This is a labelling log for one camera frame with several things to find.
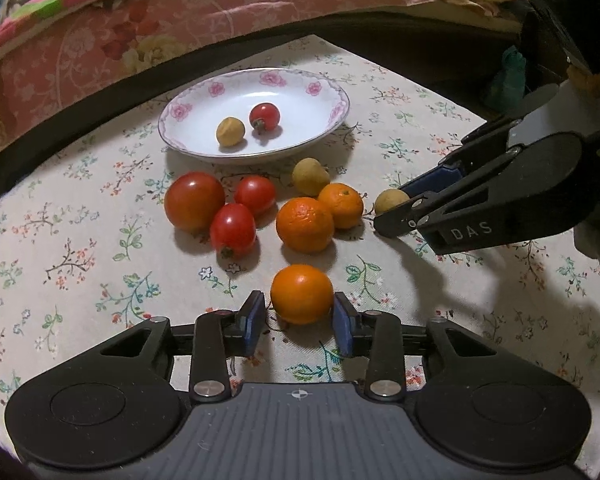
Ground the round red tomato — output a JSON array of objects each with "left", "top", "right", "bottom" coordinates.
[{"left": 234, "top": 175, "right": 277, "bottom": 218}]

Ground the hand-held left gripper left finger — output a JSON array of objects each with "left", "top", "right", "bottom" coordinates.
[{"left": 99, "top": 290, "right": 267, "bottom": 403}]

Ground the oblong red tomato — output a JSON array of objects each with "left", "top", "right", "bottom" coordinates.
[{"left": 209, "top": 203, "right": 257, "bottom": 260}]

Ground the small orange mandarin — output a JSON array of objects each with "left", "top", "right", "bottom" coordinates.
[{"left": 318, "top": 183, "right": 365, "bottom": 230}]

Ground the small red cherry tomato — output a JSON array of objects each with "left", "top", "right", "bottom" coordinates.
[{"left": 249, "top": 102, "right": 281, "bottom": 134}]

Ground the tan longan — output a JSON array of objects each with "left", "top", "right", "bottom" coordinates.
[
  {"left": 292, "top": 158, "right": 331, "bottom": 197},
  {"left": 216, "top": 116, "right": 245, "bottom": 149},
  {"left": 374, "top": 188, "right": 411, "bottom": 216}
]

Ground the pink floral blanket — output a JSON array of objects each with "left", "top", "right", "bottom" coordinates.
[{"left": 0, "top": 0, "right": 446, "bottom": 161}]

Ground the large red tomato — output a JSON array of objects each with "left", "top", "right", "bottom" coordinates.
[{"left": 163, "top": 171, "right": 226, "bottom": 234}]

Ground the floral printed tablecloth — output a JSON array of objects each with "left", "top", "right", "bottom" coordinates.
[{"left": 0, "top": 35, "right": 600, "bottom": 461}]

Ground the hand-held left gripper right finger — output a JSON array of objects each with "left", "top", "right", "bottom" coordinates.
[{"left": 332, "top": 292, "right": 486, "bottom": 403}]

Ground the dark bed edge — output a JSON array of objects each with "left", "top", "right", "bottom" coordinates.
[{"left": 0, "top": 12, "right": 526, "bottom": 246}]

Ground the white pink-flowered plate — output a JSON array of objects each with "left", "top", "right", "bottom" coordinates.
[{"left": 157, "top": 67, "right": 352, "bottom": 162}]

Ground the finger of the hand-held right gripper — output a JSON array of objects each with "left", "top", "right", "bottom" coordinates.
[
  {"left": 406, "top": 115, "right": 526, "bottom": 199},
  {"left": 373, "top": 148, "right": 524, "bottom": 239}
]

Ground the teal cloth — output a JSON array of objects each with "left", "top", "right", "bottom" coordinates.
[{"left": 490, "top": 47, "right": 528, "bottom": 111}]

